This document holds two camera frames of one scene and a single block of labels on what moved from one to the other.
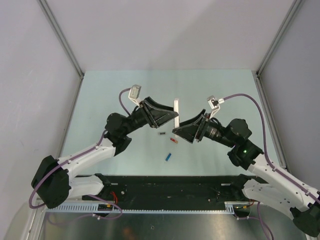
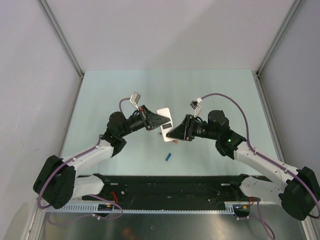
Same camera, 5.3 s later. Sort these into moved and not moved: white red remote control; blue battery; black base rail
Moved: white red remote control
Not moved: black base rail; blue battery
